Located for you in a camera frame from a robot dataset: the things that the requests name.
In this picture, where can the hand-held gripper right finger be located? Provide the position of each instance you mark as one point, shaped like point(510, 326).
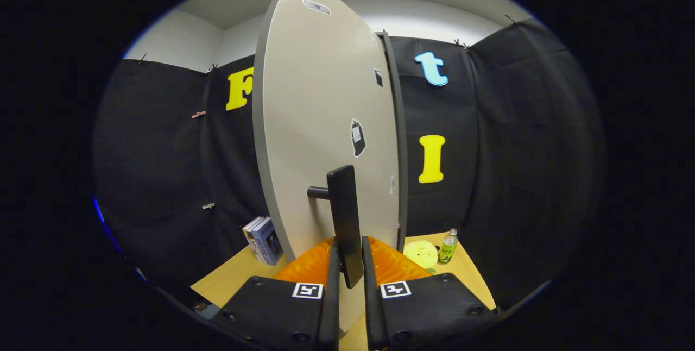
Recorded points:
point(370, 313)

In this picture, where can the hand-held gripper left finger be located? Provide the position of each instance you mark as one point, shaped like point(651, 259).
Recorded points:
point(331, 313)

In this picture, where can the beige shoe cabinet door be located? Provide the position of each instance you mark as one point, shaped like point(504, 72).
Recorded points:
point(315, 123)

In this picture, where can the yellow plush toy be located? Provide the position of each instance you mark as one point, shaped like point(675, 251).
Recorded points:
point(421, 255)

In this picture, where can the blue book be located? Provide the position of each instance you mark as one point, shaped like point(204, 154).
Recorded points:
point(270, 242)

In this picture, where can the green drink bottle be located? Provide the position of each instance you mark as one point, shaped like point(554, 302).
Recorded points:
point(447, 248)

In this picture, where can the white spine book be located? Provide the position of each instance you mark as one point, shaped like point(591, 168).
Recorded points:
point(251, 231)

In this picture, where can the black backdrop cloth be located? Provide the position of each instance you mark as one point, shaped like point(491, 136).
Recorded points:
point(521, 150)

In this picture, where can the copper cloth clip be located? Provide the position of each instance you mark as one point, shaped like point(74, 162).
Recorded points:
point(198, 114)

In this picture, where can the black cloth clip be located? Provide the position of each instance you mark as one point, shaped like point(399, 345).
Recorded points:
point(461, 44)
point(510, 18)
point(142, 58)
point(212, 68)

